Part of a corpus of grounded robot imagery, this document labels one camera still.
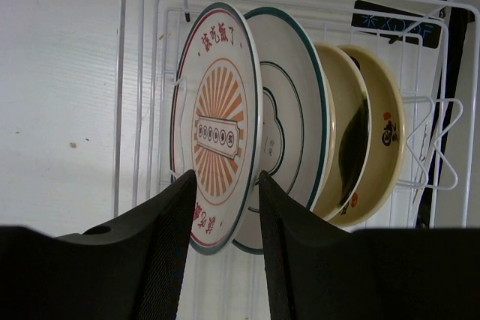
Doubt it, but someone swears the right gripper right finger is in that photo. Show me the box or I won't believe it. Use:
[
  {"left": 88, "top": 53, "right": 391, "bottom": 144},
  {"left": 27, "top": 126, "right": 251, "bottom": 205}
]
[{"left": 259, "top": 172, "right": 479, "bottom": 319}]

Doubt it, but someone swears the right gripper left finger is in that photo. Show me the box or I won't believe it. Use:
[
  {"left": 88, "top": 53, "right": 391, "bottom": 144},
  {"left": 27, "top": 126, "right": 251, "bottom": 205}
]
[{"left": 1, "top": 170, "right": 197, "bottom": 319}]

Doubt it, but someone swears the white green-rimmed plate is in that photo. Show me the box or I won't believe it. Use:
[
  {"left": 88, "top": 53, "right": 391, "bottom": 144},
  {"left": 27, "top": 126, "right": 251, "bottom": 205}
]
[{"left": 232, "top": 6, "right": 332, "bottom": 257}]

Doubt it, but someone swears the orange sunburst plate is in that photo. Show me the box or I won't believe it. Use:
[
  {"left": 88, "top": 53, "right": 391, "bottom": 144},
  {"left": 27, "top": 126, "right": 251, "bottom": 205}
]
[{"left": 169, "top": 2, "right": 263, "bottom": 256}]

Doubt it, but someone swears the cream plate with dark mark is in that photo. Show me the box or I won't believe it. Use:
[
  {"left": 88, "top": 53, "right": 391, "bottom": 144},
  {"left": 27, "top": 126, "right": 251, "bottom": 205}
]
[{"left": 313, "top": 43, "right": 371, "bottom": 220}]

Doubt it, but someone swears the cream plate with red seal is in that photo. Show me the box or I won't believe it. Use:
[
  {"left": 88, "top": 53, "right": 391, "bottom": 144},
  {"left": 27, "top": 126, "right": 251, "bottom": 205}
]
[{"left": 330, "top": 44, "right": 406, "bottom": 228}]

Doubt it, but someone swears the black label sticker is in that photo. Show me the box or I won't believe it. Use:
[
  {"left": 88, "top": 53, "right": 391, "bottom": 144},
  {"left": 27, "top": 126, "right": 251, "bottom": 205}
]
[{"left": 351, "top": 0, "right": 442, "bottom": 49}]

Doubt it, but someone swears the white wire dish rack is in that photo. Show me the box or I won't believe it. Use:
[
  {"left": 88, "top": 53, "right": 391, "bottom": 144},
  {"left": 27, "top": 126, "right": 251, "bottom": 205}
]
[{"left": 130, "top": 0, "right": 479, "bottom": 253}]

